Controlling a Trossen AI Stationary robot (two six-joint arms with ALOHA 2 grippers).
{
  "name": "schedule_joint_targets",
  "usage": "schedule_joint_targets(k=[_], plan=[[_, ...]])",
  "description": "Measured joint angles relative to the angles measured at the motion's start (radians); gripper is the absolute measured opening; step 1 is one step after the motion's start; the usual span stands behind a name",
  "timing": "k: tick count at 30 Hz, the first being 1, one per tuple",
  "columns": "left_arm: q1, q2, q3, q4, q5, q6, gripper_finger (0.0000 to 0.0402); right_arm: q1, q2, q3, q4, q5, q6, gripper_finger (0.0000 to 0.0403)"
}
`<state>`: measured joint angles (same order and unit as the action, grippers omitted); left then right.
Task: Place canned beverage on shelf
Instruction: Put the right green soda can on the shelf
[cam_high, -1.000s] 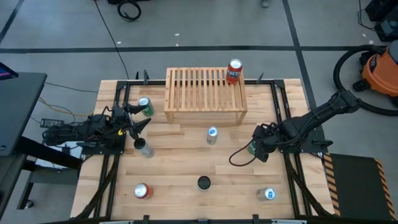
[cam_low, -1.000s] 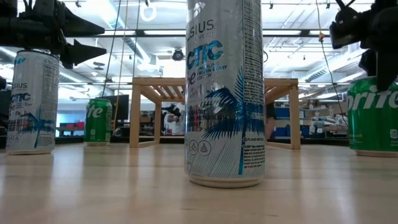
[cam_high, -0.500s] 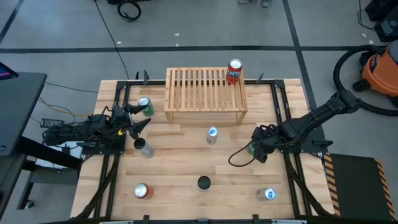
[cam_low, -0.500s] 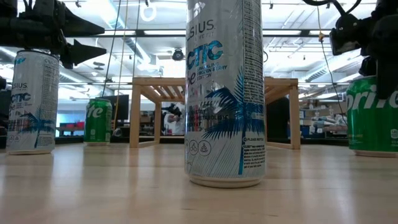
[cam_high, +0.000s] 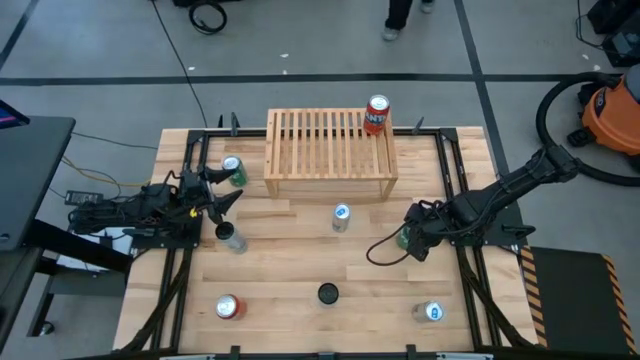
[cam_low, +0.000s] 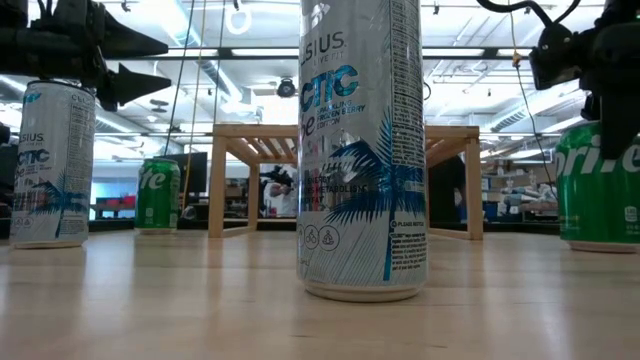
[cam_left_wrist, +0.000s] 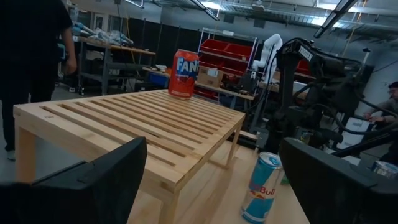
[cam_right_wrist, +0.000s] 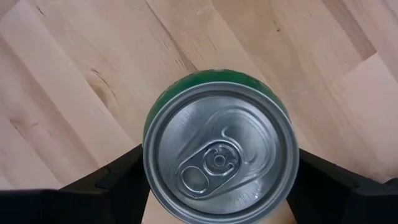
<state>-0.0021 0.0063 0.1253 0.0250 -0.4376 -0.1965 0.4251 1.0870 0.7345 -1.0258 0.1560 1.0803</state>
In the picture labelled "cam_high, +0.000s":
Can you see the black hazard-striped floor mat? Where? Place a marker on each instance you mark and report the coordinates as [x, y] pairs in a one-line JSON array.
[[570, 300]]

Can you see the green Sprite can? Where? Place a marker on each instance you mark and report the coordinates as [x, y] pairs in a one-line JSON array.
[[237, 174], [401, 239]]

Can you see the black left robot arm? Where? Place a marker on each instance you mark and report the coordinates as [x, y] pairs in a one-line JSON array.
[[155, 197]]

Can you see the black power adapter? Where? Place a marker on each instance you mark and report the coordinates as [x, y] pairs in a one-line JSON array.
[[82, 197]]

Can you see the white Celsius can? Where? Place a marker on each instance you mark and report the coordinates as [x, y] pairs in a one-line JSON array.
[[328, 294], [232, 240]]

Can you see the person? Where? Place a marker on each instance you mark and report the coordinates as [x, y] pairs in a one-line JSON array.
[[397, 15]]

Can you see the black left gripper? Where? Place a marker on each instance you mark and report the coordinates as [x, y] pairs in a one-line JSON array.
[[194, 192]]

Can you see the black table clamp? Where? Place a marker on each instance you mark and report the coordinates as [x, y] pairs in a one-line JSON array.
[[411, 352], [418, 126], [234, 352], [234, 125]]

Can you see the black equipment case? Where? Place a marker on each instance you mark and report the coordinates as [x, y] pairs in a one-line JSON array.
[[620, 35]]

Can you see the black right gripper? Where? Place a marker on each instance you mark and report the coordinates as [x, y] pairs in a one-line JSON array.
[[432, 220]]

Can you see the laptop screen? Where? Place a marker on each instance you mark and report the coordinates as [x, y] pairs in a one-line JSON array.
[[10, 115]]

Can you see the blue silver Red Bull can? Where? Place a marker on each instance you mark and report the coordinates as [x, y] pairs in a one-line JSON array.
[[430, 311], [341, 220]]

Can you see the orange shop vacuum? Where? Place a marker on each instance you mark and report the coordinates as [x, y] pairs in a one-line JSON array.
[[615, 120], [540, 120]]

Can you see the white paper sheet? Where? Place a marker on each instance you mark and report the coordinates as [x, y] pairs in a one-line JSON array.
[[100, 252]]

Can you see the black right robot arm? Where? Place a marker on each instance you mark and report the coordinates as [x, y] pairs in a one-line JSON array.
[[520, 180]]

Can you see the red Fanta can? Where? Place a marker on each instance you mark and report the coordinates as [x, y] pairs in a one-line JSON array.
[[375, 117], [229, 306]]

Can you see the wooden slatted shelf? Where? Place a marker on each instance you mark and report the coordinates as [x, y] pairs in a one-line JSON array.
[[325, 165]]

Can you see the black aluminium table frame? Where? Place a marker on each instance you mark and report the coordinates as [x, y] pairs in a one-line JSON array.
[[425, 133]]

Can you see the black desk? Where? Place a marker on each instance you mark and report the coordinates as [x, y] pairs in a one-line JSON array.
[[30, 170]]

